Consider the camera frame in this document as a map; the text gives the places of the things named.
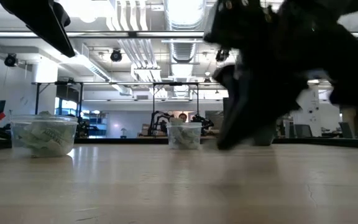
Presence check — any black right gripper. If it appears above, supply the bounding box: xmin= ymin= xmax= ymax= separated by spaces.
xmin=213 ymin=0 xmax=358 ymax=149

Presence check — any black track spotlight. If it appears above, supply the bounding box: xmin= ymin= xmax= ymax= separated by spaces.
xmin=215 ymin=49 xmax=229 ymax=62
xmin=109 ymin=49 xmax=123 ymax=63
xmin=4 ymin=52 xmax=18 ymax=68

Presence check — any brown round cup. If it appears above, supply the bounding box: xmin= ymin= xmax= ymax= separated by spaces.
xmin=253 ymin=123 xmax=277 ymax=146

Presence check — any clear plastic container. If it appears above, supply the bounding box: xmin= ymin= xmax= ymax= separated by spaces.
xmin=166 ymin=121 xmax=203 ymax=151
xmin=10 ymin=114 xmax=79 ymax=158

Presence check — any grey office chair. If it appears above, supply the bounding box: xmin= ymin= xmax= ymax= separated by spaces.
xmin=293 ymin=124 xmax=313 ymax=138
xmin=339 ymin=121 xmax=356 ymax=139

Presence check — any long horizontal rig beam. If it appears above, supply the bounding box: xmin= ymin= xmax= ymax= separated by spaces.
xmin=0 ymin=30 xmax=358 ymax=40

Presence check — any blue shelf unit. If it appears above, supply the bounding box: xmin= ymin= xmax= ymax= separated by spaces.
xmin=82 ymin=110 xmax=108 ymax=138

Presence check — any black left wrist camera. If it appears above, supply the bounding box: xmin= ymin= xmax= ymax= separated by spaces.
xmin=53 ymin=1 xmax=71 ymax=28

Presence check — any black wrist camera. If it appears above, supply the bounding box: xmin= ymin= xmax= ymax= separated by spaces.
xmin=203 ymin=0 xmax=280 ymax=45
xmin=53 ymin=1 xmax=71 ymax=28

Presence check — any black background rig frame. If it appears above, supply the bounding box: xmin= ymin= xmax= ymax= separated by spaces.
xmin=152 ymin=82 xmax=200 ymax=138
xmin=31 ymin=80 xmax=85 ymax=138

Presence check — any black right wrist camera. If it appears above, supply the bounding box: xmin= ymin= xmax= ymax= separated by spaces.
xmin=203 ymin=0 xmax=280 ymax=45

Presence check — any silver ventilation duct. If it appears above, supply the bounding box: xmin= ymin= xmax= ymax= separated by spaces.
xmin=163 ymin=0 xmax=206 ymax=97

